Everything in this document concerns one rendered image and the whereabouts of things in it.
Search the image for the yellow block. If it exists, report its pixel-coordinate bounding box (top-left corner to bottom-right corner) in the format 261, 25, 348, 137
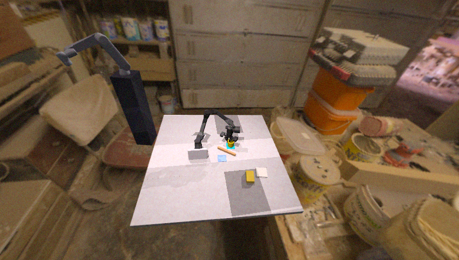
246, 171, 254, 184

